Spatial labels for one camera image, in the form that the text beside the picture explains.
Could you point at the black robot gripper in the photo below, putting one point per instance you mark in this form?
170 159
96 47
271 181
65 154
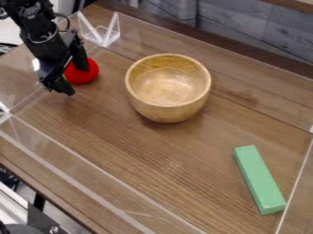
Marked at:
55 53

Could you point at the red plush fruit green leaf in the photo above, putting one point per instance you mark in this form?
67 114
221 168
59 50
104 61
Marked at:
81 77

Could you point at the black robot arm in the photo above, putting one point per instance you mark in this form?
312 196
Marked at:
35 17

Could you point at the wooden bowl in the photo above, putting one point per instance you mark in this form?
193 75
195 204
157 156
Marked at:
168 87

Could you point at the black equipment lower left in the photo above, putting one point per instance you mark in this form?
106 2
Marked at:
23 217

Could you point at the green rectangular block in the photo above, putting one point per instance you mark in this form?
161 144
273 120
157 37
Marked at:
263 185

